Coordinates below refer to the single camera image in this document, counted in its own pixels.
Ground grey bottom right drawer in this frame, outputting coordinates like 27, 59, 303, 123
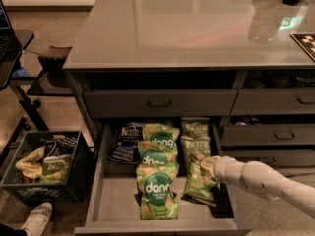
222, 149, 315, 167

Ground dark blue kettle bag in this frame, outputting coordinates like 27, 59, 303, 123
119, 122, 143, 141
107, 141, 140, 164

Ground grey cabinet counter unit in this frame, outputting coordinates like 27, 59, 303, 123
64, 0, 315, 236

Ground rear green Dang chip bag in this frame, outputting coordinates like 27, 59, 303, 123
142, 123, 180, 148

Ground grey top right drawer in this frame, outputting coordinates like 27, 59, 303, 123
231, 88, 315, 116

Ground dark green plastic crate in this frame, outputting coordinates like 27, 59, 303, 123
1, 131, 93, 205

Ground middle green Kettle chip bag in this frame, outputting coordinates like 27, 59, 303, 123
180, 136, 211, 173

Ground rear green Kettle chip bag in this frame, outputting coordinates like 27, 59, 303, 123
181, 117, 210, 138

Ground black white fiducial marker board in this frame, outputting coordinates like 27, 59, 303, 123
290, 33, 315, 61

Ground open grey middle drawer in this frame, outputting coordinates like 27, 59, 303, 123
74, 125, 251, 236

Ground laptop computer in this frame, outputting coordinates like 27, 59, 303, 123
0, 0, 15, 60

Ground yellow chip bag in crate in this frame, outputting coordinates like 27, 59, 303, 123
15, 146, 45, 183

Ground front dark blue Kettle bag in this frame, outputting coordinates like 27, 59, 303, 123
107, 141, 140, 164

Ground green Kettle jalapeno bag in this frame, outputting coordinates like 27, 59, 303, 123
183, 162, 215, 203

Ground black chip bags in crate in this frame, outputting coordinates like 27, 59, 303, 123
40, 137, 77, 157

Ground rear dark blue Kettle bag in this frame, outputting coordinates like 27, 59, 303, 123
119, 122, 143, 141

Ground middle green Dang chip bag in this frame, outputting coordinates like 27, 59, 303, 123
138, 141, 178, 165

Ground white shoe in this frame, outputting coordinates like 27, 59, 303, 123
21, 202, 53, 236

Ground grey middle right drawer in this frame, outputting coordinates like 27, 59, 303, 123
220, 124, 315, 147

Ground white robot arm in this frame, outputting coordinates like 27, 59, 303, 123
201, 156, 315, 218

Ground green kettle chip bag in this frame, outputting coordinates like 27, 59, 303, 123
180, 136, 211, 173
181, 117, 210, 138

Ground green dang chip bag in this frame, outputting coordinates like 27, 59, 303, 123
136, 163, 179, 220
142, 123, 180, 148
138, 141, 178, 165

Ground black desk with stand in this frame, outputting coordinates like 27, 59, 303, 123
0, 29, 74, 169

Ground grey top left drawer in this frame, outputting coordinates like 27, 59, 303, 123
82, 89, 237, 118

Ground green Kettle bag in crate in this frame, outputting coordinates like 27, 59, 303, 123
40, 154, 72, 183

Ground front green Dang chip bag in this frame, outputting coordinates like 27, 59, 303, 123
136, 163, 179, 220

